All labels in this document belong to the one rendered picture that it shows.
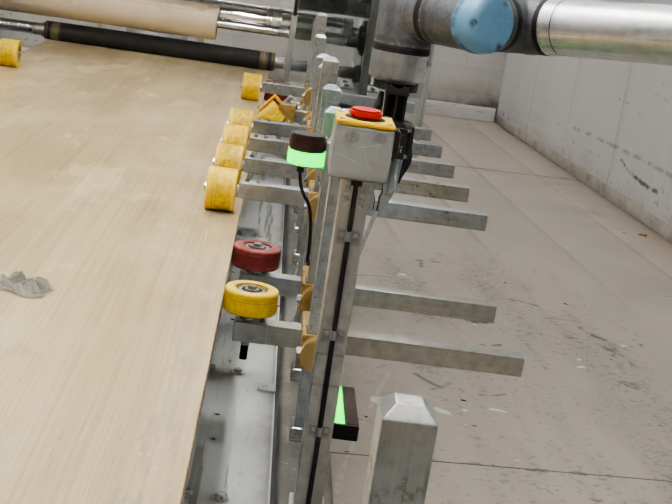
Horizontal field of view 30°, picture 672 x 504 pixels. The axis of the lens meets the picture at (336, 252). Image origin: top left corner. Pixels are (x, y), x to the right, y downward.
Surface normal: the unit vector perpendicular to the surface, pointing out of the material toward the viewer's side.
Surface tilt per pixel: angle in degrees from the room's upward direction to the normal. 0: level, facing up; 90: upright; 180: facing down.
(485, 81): 90
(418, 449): 90
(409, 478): 90
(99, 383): 0
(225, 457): 0
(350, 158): 90
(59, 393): 0
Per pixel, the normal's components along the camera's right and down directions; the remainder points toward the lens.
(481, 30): 0.62, 0.27
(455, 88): 0.12, 0.26
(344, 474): 0.14, -0.96
